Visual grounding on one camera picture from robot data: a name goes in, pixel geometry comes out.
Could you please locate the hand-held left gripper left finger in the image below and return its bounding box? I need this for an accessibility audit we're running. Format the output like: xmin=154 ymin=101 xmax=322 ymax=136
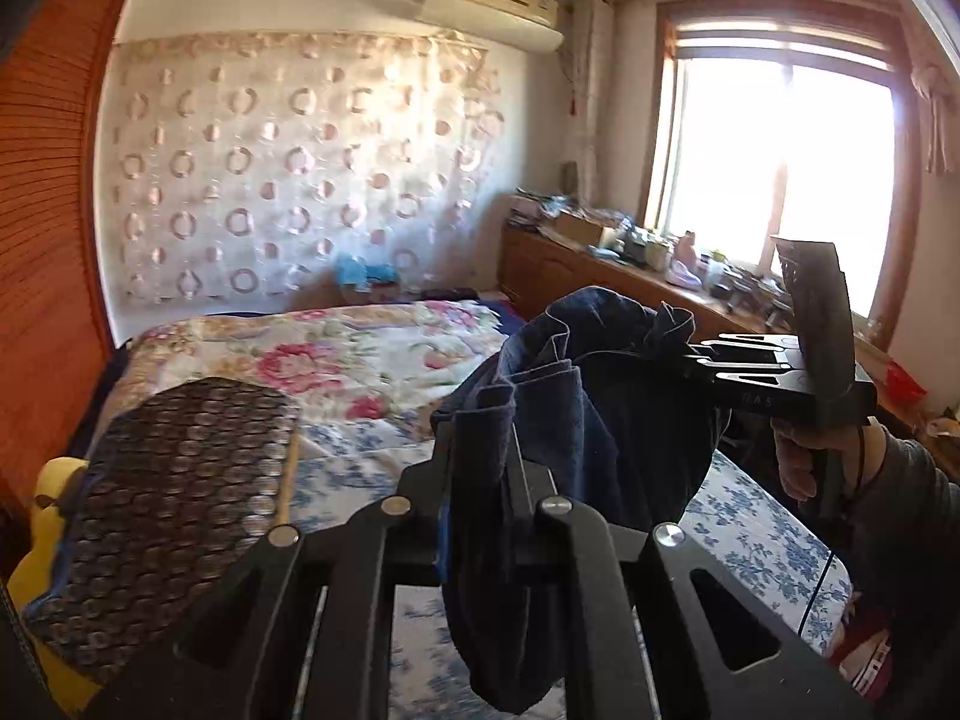
xmin=172 ymin=420 xmax=458 ymax=720

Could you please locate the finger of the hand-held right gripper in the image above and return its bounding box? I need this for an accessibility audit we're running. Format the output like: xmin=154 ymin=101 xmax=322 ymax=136
xmin=690 ymin=331 xmax=803 ymax=362
xmin=694 ymin=358 xmax=807 ymax=395

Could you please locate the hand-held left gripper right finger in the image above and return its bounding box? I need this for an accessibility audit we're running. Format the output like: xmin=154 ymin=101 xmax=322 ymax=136
xmin=499 ymin=435 xmax=871 ymax=720

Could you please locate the navy printed T-shirt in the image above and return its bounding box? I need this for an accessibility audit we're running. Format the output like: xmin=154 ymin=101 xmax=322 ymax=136
xmin=431 ymin=286 xmax=732 ymax=717

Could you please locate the person's right forearm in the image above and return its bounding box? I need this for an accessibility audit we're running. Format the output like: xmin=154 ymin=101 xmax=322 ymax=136
xmin=821 ymin=427 xmax=960 ymax=720

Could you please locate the person's right hand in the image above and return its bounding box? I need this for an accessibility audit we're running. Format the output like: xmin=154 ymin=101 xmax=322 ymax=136
xmin=772 ymin=416 xmax=890 ymax=518

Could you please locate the red bag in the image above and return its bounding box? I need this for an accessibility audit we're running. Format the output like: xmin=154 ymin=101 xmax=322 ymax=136
xmin=885 ymin=360 xmax=927 ymax=406

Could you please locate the pink bag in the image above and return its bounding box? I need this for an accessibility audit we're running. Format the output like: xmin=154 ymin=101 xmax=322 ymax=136
xmin=667 ymin=236 xmax=706 ymax=287

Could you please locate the blue floral bed sheet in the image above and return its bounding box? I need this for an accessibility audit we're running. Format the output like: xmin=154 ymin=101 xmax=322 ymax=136
xmin=289 ymin=412 xmax=856 ymax=720

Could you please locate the pink floral quilt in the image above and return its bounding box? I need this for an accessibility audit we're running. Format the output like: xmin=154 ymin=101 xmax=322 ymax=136
xmin=112 ymin=298 xmax=518 ymax=481

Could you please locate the wooden framed window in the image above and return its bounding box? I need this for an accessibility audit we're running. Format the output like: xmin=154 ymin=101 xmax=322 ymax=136
xmin=652 ymin=0 xmax=923 ymax=331

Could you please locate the cardboard box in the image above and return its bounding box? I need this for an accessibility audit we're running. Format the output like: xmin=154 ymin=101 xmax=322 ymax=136
xmin=551 ymin=210 xmax=616 ymax=247

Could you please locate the long wooden cabinet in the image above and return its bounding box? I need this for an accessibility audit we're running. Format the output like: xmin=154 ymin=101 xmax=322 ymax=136
xmin=499 ymin=229 xmax=960 ymax=481

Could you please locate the navy blanket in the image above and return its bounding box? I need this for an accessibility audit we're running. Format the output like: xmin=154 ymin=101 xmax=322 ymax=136
xmin=472 ymin=298 xmax=530 ymax=335

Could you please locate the tied window curtain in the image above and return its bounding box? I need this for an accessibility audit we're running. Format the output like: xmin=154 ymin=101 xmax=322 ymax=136
xmin=900 ymin=15 xmax=960 ymax=173

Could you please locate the dark circle-patterned pillow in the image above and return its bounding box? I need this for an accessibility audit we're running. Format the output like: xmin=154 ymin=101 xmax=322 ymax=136
xmin=22 ymin=376 xmax=305 ymax=683

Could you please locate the heap of colourful packets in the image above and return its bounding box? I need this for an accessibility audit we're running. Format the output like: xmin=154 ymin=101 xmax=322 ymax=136
xmin=506 ymin=191 xmax=638 ymax=230

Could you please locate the blue box on nightstand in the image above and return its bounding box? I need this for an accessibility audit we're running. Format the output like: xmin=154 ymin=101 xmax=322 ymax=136
xmin=334 ymin=253 xmax=398 ymax=290

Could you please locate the pale window curtain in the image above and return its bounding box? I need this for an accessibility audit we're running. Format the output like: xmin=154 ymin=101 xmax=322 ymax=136
xmin=574 ymin=0 xmax=612 ymax=200

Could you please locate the yellow plush toy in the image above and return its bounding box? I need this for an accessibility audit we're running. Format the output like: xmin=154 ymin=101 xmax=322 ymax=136
xmin=19 ymin=457 xmax=102 ymax=717

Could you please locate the wooden slatted wardrobe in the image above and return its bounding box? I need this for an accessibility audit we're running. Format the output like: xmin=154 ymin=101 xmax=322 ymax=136
xmin=0 ymin=0 xmax=151 ymax=541

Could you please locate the sheer circle-patterned wall cloth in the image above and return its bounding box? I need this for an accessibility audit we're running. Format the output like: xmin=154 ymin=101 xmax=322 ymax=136
xmin=109 ymin=30 xmax=503 ymax=308

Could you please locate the wall air conditioner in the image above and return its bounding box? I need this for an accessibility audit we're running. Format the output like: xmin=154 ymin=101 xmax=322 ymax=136
xmin=420 ymin=0 xmax=565 ymax=53

